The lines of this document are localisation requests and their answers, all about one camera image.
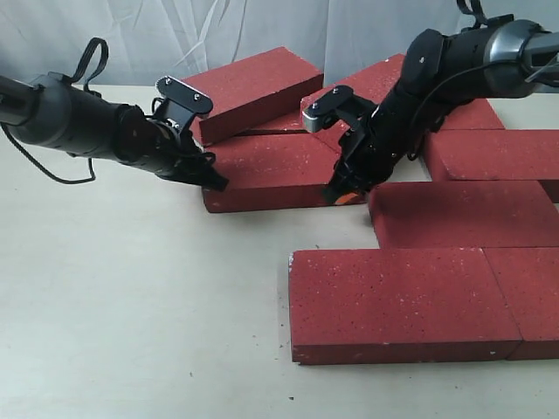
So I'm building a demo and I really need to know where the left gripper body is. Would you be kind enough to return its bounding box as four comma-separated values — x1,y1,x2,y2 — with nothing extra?
115,106,215,186

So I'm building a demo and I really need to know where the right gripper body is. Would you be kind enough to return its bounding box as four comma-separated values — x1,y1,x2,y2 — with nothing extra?
331,102,432,189

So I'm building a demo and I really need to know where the red brick under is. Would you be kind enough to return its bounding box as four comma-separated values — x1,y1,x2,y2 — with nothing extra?
203,134,339,213

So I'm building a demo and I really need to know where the red brick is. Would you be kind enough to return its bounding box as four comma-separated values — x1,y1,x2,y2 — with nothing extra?
440,99,505,131
424,129,558,185
484,247,558,361
184,46,323,146
300,53,404,154
288,248,522,365

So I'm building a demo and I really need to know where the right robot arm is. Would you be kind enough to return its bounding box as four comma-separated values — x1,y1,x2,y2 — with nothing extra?
323,20,558,204

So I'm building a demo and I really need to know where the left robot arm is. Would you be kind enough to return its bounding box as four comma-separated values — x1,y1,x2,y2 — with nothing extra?
1,73,228,191

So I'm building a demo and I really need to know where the red brick second row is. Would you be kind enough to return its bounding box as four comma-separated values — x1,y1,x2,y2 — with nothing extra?
369,181,558,248

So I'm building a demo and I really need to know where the white backdrop cloth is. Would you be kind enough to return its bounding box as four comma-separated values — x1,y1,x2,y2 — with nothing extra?
0,0,559,95

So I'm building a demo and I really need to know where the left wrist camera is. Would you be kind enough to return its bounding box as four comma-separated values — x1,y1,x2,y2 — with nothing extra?
153,76,213,133

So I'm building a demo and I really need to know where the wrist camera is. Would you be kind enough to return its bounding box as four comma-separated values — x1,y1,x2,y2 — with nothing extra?
301,85,377,134
153,76,213,133

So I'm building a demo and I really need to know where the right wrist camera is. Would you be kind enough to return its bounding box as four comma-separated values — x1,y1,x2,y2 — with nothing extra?
301,85,377,134

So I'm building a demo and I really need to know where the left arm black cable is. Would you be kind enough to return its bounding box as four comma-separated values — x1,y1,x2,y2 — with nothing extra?
0,37,108,185

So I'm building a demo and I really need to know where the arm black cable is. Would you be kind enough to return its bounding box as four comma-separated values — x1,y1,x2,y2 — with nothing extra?
405,0,559,162
0,37,108,185

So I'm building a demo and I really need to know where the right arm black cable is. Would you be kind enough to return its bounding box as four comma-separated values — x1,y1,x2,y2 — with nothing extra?
405,0,559,162

